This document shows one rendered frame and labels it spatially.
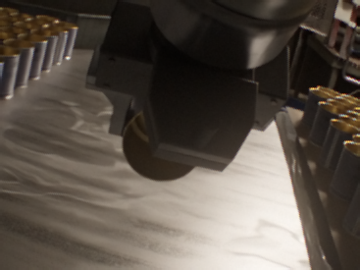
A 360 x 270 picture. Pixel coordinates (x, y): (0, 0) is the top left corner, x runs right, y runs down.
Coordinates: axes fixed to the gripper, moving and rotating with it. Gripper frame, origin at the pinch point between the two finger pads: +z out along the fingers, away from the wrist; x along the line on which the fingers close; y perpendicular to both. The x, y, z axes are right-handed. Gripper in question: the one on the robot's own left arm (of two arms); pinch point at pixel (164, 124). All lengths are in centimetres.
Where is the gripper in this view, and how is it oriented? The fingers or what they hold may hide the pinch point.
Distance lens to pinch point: 44.2
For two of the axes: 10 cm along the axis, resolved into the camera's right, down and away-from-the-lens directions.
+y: 1.6, -8.9, 4.2
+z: -2.1, 3.8, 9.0
